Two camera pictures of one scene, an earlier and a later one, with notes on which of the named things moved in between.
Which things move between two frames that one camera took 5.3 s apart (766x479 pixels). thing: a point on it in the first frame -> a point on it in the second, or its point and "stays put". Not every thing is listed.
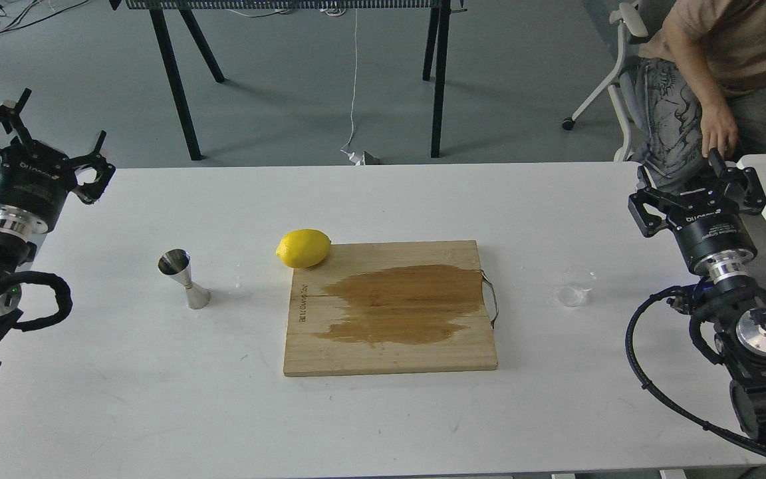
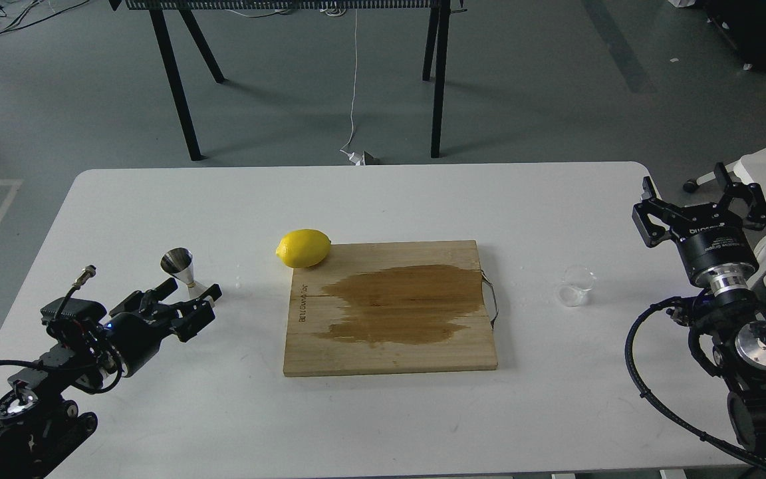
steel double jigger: x=177 y=263 stays put
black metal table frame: x=438 y=26 stays put
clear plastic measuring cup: x=576 y=286 stays put
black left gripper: x=29 y=187 -> x=136 y=338
